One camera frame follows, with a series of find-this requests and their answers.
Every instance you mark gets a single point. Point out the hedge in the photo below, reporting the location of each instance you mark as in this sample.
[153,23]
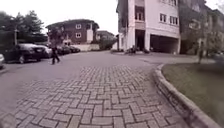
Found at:
[107,44]

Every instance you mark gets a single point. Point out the low bushes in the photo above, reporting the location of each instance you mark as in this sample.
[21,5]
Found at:
[132,50]

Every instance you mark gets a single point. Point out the grey brick paved road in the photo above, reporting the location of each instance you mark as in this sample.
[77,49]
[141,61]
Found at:
[100,96]

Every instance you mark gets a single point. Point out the dark car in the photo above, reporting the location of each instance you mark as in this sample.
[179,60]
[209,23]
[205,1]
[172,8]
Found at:
[75,49]
[64,50]

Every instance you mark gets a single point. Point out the brick house with dark roof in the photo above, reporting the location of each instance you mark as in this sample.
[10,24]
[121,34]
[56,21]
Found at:
[80,31]

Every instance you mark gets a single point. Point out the tall white building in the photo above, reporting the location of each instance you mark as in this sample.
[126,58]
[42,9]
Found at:
[150,26]

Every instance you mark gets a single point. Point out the person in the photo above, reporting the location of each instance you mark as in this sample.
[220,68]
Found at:
[54,50]

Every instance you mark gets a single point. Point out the pale car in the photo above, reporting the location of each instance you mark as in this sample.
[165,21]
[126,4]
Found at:
[47,51]

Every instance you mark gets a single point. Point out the stone kerb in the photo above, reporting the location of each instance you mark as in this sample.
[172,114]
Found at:
[180,100]

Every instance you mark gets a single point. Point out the grass patch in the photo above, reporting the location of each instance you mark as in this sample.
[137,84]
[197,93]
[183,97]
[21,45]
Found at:
[200,83]

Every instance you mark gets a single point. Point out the black car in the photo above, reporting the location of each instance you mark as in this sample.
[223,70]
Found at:
[23,51]

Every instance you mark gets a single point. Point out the brown building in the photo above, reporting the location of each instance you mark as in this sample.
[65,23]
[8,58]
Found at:
[193,20]

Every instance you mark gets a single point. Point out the dark green trees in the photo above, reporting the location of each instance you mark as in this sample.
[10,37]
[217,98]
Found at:
[26,25]

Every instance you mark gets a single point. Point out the pole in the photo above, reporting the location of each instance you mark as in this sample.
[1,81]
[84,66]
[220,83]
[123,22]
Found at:
[15,36]

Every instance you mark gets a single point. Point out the white car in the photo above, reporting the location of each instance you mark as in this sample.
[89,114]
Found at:
[1,61]

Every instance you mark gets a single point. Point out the white wall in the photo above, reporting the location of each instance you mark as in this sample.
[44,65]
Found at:
[86,47]

